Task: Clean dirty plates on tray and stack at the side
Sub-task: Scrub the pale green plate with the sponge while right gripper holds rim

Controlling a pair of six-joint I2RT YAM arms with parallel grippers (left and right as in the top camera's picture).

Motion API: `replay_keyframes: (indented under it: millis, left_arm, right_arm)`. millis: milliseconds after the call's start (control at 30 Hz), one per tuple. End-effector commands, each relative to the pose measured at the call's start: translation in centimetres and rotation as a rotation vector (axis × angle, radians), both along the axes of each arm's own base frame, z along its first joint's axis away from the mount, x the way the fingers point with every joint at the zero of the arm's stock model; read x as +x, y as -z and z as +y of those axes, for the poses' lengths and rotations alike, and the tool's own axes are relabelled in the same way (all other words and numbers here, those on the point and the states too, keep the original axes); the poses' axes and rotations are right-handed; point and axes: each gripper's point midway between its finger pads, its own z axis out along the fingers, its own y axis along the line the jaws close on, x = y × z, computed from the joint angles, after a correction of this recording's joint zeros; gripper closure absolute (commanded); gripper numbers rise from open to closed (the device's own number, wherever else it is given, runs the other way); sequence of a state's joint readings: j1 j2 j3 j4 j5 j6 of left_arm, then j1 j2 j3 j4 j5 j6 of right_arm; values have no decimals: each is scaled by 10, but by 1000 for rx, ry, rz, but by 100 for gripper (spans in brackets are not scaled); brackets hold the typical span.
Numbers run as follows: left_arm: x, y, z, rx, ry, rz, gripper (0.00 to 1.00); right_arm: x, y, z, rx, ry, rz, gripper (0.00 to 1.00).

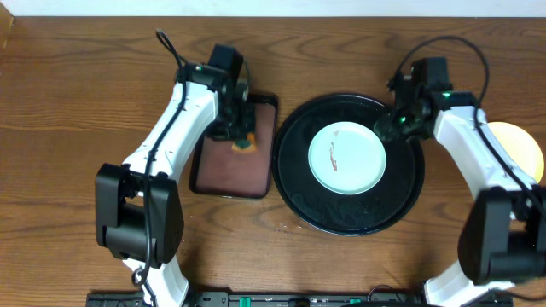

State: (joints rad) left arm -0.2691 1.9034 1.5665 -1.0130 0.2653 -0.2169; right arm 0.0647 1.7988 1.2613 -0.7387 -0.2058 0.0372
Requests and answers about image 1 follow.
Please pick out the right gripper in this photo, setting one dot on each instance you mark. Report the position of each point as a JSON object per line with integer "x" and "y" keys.
{"x": 386, "y": 130}

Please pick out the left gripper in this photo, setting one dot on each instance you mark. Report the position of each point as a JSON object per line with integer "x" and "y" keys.
{"x": 235, "y": 129}

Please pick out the green and orange sponge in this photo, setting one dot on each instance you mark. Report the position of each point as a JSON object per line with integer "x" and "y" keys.
{"x": 245, "y": 145}

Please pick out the light blue plate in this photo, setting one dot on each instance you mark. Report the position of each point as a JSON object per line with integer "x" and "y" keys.
{"x": 347, "y": 158}

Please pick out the yellow plate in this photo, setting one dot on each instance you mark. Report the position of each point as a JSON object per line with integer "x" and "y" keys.
{"x": 521, "y": 147}

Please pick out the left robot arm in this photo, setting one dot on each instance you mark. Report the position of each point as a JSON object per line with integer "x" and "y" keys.
{"x": 139, "y": 216}

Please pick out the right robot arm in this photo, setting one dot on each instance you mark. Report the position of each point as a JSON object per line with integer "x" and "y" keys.
{"x": 502, "y": 243}

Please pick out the black rectangular water tray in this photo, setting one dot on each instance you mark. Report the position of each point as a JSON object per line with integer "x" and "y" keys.
{"x": 218, "y": 169}

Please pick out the round black tray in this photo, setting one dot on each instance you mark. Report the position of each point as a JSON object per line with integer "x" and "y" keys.
{"x": 359, "y": 214}

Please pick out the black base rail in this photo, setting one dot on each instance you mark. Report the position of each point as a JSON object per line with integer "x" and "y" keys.
{"x": 223, "y": 299}

